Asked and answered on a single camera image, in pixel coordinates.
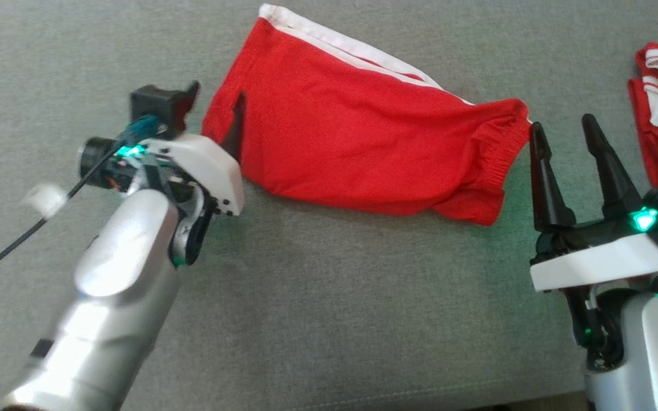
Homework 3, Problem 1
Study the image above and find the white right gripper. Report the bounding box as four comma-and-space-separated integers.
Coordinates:
528, 114, 658, 293

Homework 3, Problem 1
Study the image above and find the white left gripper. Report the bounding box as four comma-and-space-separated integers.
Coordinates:
78, 80, 247, 219

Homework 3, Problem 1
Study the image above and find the red shorts white stripe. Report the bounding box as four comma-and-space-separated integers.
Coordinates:
200, 4, 534, 227

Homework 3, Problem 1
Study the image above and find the large grey sofa seat cushion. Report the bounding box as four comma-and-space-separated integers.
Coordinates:
0, 0, 658, 411

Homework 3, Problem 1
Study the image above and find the black cable teal plug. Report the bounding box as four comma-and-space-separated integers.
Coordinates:
0, 114, 162, 302

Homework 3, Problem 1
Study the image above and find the white cable clip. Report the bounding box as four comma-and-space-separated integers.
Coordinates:
21, 183, 69, 221

